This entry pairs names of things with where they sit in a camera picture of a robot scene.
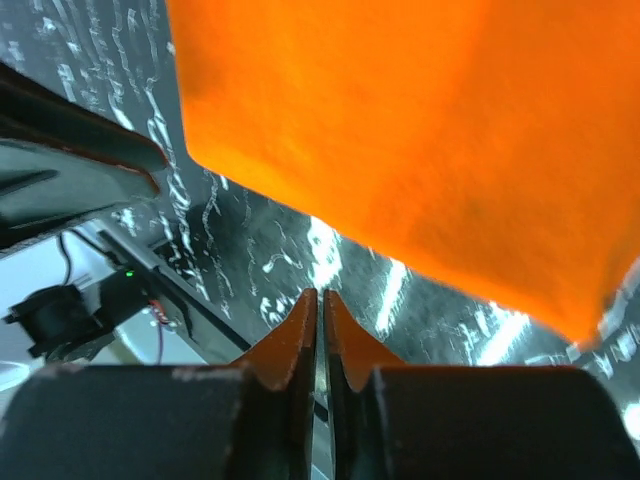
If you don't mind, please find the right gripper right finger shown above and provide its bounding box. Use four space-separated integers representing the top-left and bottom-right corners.
323 290 405 479

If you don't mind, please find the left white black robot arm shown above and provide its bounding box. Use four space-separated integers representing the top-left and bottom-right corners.
1 65 167 361

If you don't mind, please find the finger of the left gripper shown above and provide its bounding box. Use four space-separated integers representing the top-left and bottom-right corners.
1 64 168 173
1 139 159 250

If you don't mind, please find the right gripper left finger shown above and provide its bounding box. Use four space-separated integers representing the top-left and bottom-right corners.
229 289 318 479

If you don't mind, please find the orange t shirt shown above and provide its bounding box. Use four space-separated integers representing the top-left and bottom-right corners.
167 1 639 345

